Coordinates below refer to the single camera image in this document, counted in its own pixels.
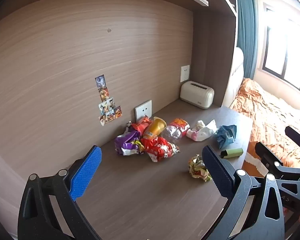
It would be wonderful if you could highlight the white pink plastic wrapper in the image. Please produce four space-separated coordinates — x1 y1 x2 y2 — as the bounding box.
186 119 217 142

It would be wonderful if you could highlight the red snack wrapper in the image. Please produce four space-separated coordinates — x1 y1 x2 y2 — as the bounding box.
140 137 181 163

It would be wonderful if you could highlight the purple snack wrapper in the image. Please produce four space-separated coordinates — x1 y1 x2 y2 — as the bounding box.
114 130 142 156

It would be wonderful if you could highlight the white wall socket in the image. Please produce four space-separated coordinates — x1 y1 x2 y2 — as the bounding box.
135 100 152 120
180 65 190 83

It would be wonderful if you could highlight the blue plastic bag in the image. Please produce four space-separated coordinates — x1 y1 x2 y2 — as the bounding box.
214 124 237 150

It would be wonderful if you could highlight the dark framed window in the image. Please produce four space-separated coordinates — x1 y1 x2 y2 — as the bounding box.
261 2 300 95

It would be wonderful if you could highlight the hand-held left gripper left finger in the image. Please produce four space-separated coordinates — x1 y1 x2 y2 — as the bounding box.
17 145 103 240

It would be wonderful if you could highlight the green tube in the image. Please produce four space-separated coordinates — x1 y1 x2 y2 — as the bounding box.
220 148 244 159

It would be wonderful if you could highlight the orange red crumpled wrapper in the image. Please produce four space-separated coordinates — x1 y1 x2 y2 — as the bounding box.
126 116 153 137

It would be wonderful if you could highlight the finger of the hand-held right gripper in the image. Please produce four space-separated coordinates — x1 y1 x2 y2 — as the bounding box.
254 141 300 180
284 126 300 151

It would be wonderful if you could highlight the crumpled gold wrapper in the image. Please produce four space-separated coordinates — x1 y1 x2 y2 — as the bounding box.
188 154 212 182

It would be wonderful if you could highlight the orange blanket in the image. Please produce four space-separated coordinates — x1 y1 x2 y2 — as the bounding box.
230 78 300 178

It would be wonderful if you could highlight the yellow plastic cup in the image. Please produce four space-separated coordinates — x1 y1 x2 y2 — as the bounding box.
142 116 167 140

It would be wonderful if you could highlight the teal curtain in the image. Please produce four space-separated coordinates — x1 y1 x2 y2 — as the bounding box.
236 0 258 80

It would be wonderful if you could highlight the cream ribbed box with slot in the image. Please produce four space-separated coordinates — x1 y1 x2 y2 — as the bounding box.
180 81 215 110

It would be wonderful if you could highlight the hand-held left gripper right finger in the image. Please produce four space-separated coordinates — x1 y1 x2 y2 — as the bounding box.
202 145 287 240

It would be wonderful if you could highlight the brown cabinet side panel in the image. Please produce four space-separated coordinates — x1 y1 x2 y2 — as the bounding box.
192 0 238 108

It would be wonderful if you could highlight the orange snack packet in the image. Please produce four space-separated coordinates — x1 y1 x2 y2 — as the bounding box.
169 118 190 137

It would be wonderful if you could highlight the clear crumpled plastic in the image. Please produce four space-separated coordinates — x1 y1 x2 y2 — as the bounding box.
161 126 183 144

